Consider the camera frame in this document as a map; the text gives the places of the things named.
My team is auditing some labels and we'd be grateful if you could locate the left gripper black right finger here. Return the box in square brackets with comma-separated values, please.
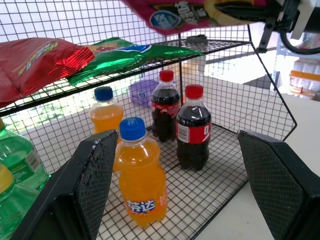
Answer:
[236, 129, 320, 240]

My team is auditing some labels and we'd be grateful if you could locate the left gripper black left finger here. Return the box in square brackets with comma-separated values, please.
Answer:
[11, 129, 119, 240]

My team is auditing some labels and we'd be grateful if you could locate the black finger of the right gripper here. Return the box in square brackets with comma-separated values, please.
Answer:
[214, 0, 285, 26]
[258, 21, 274, 53]

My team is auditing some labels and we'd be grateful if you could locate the pink chip bag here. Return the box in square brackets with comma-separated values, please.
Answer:
[119, 0, 276, 36]

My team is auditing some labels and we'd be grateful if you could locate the orange storage bin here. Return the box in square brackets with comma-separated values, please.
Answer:
[289, 70, 320, 99]

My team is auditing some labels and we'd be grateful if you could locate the small black object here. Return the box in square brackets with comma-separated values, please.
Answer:
[186, 34, 208, 46]

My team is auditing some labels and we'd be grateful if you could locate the green soda bottle yellow cap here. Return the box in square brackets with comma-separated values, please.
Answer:
[0, 163, 41, 240]

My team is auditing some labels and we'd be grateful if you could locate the orange soda bottle blue cap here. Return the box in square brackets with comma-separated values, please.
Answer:
[89, 86, 125, 145]
[112, 116, 168, 229]

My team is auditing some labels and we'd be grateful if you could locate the cola bottle red cap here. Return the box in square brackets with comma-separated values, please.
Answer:
[150, 69, 182, 143]
[175, 84, 213, 172]

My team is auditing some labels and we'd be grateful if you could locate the purple tissue pack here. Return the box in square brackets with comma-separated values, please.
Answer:
[128, 79, 161, 109]

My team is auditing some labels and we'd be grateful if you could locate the red chip bag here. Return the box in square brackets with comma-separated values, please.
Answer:
[0, 37, 96, 109]

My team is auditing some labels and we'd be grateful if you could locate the green chip bag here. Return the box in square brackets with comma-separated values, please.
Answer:
[66, 36, 205, 87]

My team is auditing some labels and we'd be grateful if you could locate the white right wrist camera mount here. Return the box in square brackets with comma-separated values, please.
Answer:
[291, 0, 317, 40]

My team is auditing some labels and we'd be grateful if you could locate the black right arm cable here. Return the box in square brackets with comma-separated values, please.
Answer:
[279, 29, 320, 55]

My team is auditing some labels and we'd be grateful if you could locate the black wire rack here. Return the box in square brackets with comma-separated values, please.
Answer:
[0, 0, 298, 240]

